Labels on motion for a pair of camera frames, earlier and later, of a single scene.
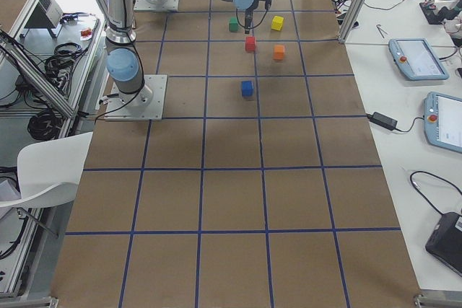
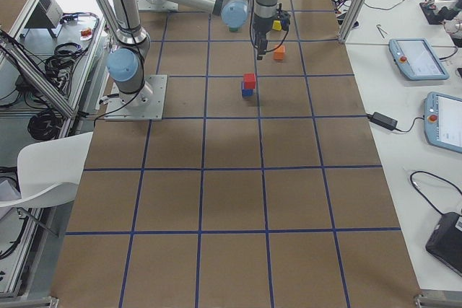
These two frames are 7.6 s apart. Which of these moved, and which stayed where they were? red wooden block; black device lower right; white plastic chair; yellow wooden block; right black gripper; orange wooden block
Moved: right black gripper; red wooden block
Stayed: orange wooden block; yellow wooden block; white plastic chair; black device lower right
